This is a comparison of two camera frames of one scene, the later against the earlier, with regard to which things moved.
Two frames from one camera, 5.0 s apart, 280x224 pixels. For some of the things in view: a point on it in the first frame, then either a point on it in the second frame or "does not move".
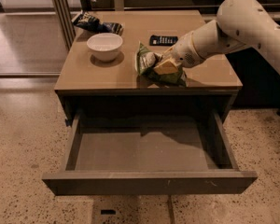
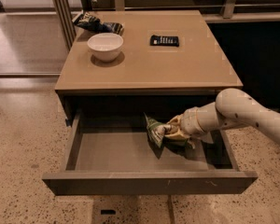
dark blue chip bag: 91,23 does not move
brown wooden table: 99,72 does not move
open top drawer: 149,151 does not move
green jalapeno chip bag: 147,75 -> 157,133
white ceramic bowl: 105,46 does not move
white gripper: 183,53 -> 188,123
